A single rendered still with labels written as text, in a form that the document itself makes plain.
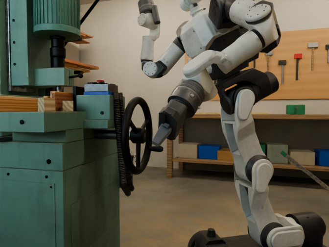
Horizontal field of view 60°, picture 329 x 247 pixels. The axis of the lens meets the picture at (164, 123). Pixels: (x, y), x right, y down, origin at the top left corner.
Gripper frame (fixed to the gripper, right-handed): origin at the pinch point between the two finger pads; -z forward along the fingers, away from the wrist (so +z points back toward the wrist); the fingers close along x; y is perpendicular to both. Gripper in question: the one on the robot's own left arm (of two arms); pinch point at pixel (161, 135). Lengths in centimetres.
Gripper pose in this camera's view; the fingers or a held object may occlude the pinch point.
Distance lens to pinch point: 75.6
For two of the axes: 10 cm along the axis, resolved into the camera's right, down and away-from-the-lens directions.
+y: -8.6, -4.4, 2.5
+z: 5.0, -7.1, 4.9
